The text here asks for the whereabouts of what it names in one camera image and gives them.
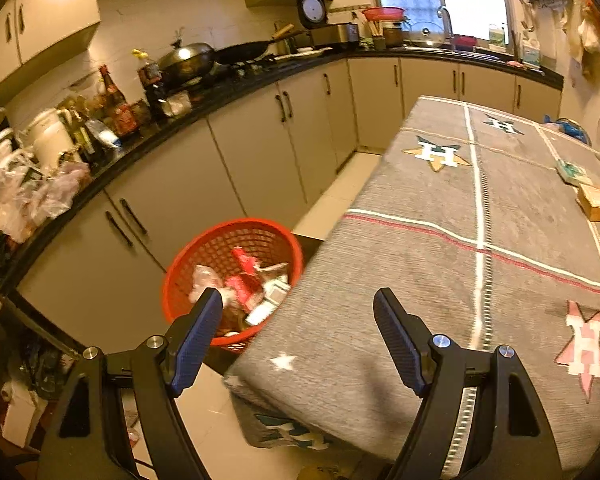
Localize green and white packet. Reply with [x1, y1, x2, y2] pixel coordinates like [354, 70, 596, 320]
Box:
[555, 158, 598, 187]

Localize small brown cardboard box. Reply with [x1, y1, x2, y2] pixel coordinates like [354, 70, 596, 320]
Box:
[576, 183, 600, 222]

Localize brown jar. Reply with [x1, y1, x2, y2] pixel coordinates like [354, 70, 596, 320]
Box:
[384, 22, 405, 50]

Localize black kitchen countertop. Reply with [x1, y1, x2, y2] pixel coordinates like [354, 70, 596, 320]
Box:
[0, 45, 566, 301]

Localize white electric kettle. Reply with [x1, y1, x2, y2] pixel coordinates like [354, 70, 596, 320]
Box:
[24, 108, 83, 166]

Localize silver countertop appliance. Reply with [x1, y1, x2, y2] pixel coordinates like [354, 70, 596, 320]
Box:
[307, 23, 360, 50]

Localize beige crumpled wrapper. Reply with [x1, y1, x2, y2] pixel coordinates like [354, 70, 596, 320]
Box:
[255, 262, 291, 283]

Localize black appliance with round dial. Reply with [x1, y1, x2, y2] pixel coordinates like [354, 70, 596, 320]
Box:
[296, 0, 328, 31]

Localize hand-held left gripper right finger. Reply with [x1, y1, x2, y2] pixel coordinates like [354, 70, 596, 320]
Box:
[372, 287, 563, 480]

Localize steel wok with lid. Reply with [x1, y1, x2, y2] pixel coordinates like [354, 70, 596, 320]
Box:
[157, 42, 231, 83]

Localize oil bottle with yellow cap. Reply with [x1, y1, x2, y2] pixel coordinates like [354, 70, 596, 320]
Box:
[132, 49, 163, 91]

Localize hanging plastic bags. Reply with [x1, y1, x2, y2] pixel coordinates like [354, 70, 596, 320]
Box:
[562, 0, 600, 88]

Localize glass pot lid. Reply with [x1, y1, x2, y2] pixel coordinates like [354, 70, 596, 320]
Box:
[405, 20, 448, 48]

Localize bottle with green label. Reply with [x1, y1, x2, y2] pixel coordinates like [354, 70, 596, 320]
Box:
[489, 24, 510, 53]

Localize blue plastic bag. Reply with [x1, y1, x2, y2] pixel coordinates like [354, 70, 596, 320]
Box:
[542, 116, 592, 145]

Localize red plastic mesh basket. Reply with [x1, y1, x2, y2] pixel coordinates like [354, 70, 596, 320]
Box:
[161, 217, 305, 353]

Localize white carton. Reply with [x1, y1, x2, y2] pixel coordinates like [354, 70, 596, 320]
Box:
[0, 380, 46, 448]

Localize red plastic basin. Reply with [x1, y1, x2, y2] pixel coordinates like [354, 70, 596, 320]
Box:
[362, 6, 406, 22]

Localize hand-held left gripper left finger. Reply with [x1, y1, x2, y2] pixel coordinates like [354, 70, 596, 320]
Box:
[37, 287, 223, 480]

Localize pink crumpled plastic bag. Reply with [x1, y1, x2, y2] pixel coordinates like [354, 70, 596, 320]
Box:
[190, 265, 231, 306]

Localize small white box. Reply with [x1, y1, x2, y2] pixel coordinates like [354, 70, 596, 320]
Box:
[245, 280, 291, 326]

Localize red and white plastic bag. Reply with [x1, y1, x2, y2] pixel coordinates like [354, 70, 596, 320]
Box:
[229, 247, 263, 311]

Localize black frying pan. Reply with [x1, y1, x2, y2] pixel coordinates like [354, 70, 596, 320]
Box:
[212, 24, 296, 66]

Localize clear plastic container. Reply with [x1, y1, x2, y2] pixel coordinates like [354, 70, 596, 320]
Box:
[162, 91, 193, 117]

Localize beige lower kitchen cabinets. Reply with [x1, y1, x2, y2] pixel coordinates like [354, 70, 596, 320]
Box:
[15, 55, 563, 356]

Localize grey printed blanket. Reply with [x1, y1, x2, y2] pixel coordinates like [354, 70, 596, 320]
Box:
[222, 95, 600, 476]

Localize black sauce bottle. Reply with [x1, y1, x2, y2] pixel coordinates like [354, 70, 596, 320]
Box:
[145, 82, 170, 121]

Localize pile of clear plastic bags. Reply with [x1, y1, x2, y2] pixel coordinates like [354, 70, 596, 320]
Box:
[0, 160, 93, 251]

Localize clear plastic water bottle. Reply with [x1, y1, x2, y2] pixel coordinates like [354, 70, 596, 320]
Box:
[85, 119, 121, 150]

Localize sauce bottle with red label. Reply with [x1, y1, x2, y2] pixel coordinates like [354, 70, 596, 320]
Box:
[97, 65, 141, 138]

